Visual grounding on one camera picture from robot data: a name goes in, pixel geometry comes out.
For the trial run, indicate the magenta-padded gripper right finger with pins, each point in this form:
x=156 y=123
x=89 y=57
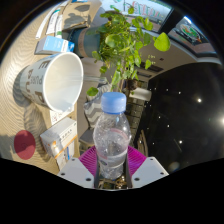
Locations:
x=146 y=170

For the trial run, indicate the group of ceiling spotlights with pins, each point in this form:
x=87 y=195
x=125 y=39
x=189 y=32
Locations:
x=198 y=100

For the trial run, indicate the printed white paper sheet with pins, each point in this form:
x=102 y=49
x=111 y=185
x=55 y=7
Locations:
x=60 y=116

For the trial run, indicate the clear blue-capped water bottle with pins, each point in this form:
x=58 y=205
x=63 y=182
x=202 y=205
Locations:
x=111 y=140

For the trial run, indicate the flat round red coaster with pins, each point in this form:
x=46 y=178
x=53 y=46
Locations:
x=24 y=145

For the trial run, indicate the white lettered mug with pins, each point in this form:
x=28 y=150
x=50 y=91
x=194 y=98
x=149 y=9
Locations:
x=58 y=83

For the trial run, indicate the framed colourful wall poster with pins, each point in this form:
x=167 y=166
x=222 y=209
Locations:
x=193 y=35

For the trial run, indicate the blue and white flat box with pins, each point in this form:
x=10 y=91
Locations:
x=65 y=160

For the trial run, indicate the green potted plant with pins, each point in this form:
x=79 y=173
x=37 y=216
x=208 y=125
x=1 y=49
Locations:
x=125 y=50

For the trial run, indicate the light blue upright carton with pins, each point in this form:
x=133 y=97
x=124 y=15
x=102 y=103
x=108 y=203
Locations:
x=53 y=45

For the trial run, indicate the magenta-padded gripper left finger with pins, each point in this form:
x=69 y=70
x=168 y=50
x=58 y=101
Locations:
x=78 y=171

